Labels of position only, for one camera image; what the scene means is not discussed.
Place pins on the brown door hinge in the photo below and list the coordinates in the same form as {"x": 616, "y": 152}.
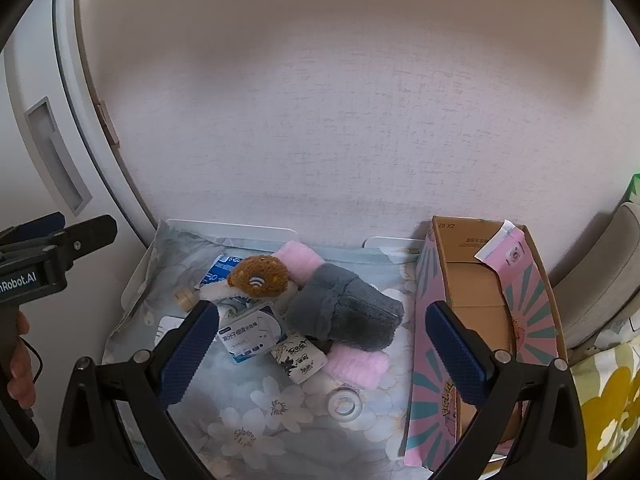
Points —
{"x": 109, "y": 125}

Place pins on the grey cushion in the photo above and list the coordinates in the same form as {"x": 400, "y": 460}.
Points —
{"x": 600, "y": 280}

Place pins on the black white printed tissue packet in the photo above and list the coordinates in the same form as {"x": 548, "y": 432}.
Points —
{"x": 299, "y": 359}

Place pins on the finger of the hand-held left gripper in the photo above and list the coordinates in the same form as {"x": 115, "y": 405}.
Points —
{"x": 92, "y": 235}
{"x": 45, "y": 222}

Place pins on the small beige bottle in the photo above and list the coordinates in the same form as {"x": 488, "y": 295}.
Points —
{"x": 184, "y": 300}

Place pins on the brown plush toy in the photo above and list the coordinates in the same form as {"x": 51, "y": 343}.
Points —
{"x": 257, "y": 277}

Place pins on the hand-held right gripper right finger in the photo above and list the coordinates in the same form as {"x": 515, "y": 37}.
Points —
{"x": 460, "y": 360}

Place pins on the pink sunburst cardboard box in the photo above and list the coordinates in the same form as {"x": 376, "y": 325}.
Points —
{"x": 480, "y": 290}

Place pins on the green white packet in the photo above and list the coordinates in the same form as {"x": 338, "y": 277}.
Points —
{"x": 635, "y": 184}

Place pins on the grey plush slipper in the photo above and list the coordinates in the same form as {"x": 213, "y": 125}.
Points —
{"x": 345, "y": 305}

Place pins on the white blue mask packet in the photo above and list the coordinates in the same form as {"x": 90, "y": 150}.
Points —
{"x": 250, "y": 332}

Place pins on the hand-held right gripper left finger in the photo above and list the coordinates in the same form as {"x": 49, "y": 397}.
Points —
{"x": 189, "y": 347}

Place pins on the blue-grey floral cloth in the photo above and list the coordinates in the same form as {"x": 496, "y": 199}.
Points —
{"x": 270, "y": 425}

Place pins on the white card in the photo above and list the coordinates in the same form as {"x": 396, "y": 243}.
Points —
{"x": 169, "y": 329}

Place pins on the person's left hand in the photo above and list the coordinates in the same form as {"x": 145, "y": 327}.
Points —
{"x": 22, "y": 377}

